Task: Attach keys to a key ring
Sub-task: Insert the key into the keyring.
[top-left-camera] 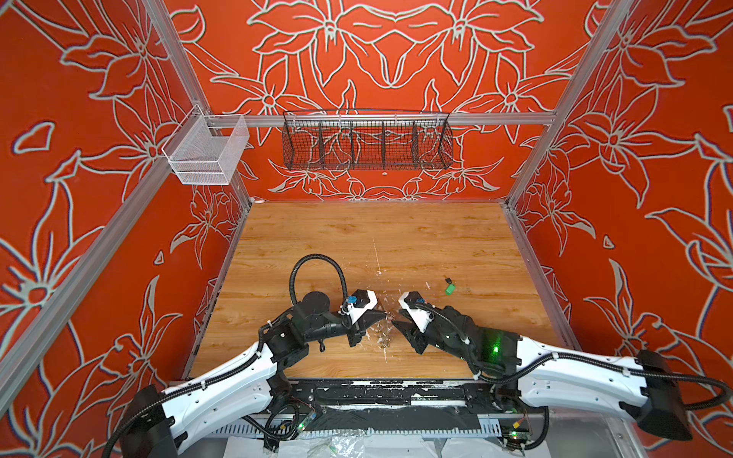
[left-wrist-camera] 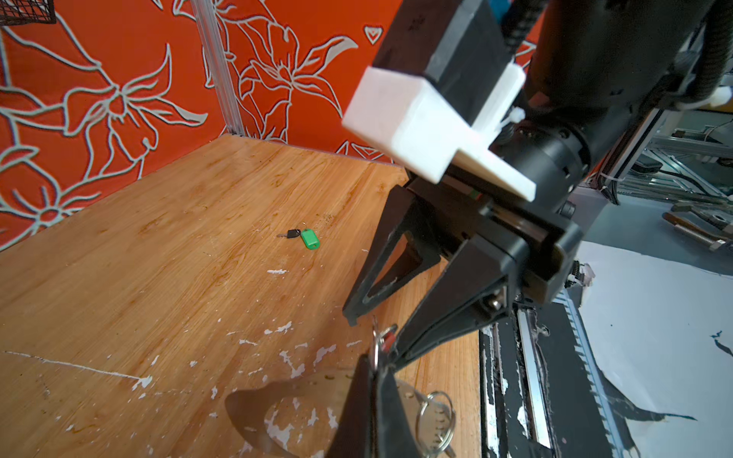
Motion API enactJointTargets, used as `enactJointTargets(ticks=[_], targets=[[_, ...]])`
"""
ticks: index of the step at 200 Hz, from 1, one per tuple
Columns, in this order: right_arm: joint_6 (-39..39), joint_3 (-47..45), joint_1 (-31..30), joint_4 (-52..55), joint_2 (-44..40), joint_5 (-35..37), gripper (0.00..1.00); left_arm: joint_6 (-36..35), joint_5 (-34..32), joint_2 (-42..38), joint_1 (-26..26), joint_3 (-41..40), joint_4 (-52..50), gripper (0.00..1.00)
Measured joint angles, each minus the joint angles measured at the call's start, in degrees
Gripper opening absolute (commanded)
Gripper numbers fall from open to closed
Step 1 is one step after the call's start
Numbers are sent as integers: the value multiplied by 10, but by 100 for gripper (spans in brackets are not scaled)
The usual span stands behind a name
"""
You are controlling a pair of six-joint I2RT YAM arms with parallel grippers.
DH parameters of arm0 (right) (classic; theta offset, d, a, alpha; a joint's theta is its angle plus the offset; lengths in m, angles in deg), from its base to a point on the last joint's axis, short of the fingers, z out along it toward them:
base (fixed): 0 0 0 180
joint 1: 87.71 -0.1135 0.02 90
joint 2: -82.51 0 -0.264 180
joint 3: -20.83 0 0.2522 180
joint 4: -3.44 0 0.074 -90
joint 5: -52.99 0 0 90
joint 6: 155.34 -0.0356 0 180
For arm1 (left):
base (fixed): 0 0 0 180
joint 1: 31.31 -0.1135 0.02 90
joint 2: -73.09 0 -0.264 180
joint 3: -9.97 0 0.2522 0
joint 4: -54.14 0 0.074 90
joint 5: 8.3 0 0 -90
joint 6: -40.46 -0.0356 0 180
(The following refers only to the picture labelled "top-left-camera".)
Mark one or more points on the green key tag with key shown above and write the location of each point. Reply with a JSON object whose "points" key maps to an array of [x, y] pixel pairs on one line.
{"points": [[450, 288]]}

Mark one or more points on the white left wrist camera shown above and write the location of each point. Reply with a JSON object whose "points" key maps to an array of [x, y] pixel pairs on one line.
{"points": [[358, 304]]}

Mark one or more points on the white wire wall basket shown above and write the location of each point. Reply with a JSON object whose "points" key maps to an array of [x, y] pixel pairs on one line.
{"points": [[206, 149]]}

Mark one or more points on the black wire wall basket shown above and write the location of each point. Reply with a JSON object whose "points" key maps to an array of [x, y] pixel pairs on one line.
{"points": [[367, 140]]}

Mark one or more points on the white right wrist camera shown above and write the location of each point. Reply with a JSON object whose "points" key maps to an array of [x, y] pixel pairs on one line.
{"points": [[413, 306]]}

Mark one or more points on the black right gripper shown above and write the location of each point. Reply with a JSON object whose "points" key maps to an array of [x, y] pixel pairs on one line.
{"points": [[412, 334]]}

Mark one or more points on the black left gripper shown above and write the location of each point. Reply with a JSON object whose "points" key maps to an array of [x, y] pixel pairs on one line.
{"points": [[356, 332]]}

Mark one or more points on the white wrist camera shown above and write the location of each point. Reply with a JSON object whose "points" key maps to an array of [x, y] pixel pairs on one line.
{"points": [[413, 306], [358, 304]]}

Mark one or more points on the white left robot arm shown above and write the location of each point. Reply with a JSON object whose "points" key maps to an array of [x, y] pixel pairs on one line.
{"points": [[164, 423]]}

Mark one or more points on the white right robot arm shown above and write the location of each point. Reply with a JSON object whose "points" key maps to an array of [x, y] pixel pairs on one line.
{"points": [[642, 388]]}

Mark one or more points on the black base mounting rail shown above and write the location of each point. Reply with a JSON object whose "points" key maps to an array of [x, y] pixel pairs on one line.
{"points": [[434, 408]]}

